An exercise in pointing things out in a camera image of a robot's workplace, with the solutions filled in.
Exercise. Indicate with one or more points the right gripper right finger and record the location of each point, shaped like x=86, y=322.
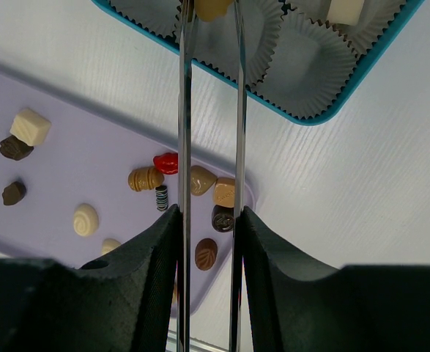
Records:
x=298, y=303

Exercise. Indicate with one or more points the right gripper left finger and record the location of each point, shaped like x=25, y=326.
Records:
x=118, y=302

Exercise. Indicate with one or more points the white square chocolate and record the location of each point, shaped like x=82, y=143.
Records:
x=30, y=127
x=345, y=12

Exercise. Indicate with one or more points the metal tongs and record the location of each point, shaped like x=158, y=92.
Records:
x=187, y=43

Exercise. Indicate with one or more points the tan round chocolate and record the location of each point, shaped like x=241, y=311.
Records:
x=209, y=10

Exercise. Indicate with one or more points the cream oval chocolate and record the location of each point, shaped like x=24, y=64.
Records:
x=108, y=245

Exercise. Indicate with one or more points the white swirl oval chocolate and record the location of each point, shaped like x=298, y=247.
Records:
x=85, y=220

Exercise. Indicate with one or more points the brown leaf chocolate right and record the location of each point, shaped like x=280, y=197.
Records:
x=206, y=254

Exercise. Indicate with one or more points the brown leaf chocolate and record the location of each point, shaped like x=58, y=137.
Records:
x=206, y=254
x=13, y=193

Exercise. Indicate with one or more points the striped black white chocolate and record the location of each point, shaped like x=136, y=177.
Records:
x=161, y=196

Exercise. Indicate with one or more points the black swirl round chocolate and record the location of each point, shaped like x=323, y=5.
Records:
x=222, y=219

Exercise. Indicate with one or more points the tan barrel chocolate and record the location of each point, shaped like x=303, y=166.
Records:
x=145, y=178

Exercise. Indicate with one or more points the tan Sweet square chocolate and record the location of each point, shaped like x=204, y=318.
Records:
x=224, y=192

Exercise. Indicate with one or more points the tan heart chocolate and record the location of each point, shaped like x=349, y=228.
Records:
x=201, y=180

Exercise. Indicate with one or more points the red chocolate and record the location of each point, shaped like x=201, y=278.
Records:
x=167, y=163

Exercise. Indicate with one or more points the brown leaf chocolate left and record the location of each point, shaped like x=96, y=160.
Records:
x=13, y=193

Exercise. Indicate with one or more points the dark brown chocolate left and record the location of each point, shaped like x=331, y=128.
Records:
x=13, y=148

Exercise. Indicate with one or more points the teal chocolate box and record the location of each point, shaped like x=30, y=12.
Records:
x=298, y=63

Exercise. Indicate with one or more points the purple tray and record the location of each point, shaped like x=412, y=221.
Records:
x=85, y=158

